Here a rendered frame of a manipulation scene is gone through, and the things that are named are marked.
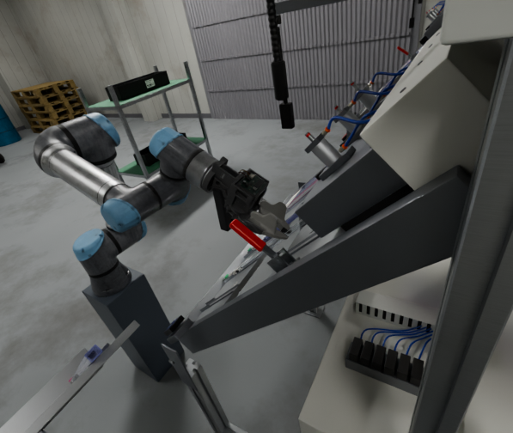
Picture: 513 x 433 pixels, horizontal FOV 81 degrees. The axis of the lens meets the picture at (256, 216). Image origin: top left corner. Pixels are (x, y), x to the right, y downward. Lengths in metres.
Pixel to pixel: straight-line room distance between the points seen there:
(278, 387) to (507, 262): 1.32
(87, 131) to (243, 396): 1.19
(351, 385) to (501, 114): 0.68
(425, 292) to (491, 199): 0.78
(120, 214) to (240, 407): 1.05
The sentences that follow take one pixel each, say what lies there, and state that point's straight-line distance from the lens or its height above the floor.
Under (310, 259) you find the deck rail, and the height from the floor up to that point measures 1.10.
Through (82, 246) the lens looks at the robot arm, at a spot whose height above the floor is 0.77.
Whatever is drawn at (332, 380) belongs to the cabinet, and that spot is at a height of 0.62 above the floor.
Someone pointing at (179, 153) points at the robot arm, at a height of 1.13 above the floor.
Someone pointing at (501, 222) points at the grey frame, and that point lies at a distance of 0.25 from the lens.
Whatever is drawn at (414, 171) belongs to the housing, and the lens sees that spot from 0.29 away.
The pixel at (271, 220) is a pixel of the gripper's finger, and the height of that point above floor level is 0.99.
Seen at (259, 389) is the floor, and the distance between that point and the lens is 1.51.
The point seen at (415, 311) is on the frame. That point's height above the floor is 0.66.
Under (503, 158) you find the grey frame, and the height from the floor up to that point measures 1.25.
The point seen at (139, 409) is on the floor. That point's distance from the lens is 1.66.
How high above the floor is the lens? 1.34
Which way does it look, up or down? 33 degrees down
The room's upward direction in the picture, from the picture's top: 12 degrees counter-clockwise
